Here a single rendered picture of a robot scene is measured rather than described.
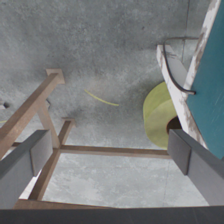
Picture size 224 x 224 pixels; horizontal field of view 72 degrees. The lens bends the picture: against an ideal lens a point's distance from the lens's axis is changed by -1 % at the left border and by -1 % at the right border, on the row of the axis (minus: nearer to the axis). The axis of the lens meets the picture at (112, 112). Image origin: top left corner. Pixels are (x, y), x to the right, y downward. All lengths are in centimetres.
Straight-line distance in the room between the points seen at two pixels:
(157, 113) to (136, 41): 39
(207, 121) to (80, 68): 79
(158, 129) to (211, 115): 68
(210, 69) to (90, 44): 69
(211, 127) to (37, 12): 89
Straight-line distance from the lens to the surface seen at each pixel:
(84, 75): 98
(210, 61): 32
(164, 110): 86
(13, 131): 68
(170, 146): 17
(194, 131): 34
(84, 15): 88
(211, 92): 30
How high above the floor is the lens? 85
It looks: 51 degrees down
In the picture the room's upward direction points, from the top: 171 degrees counter-clockwise
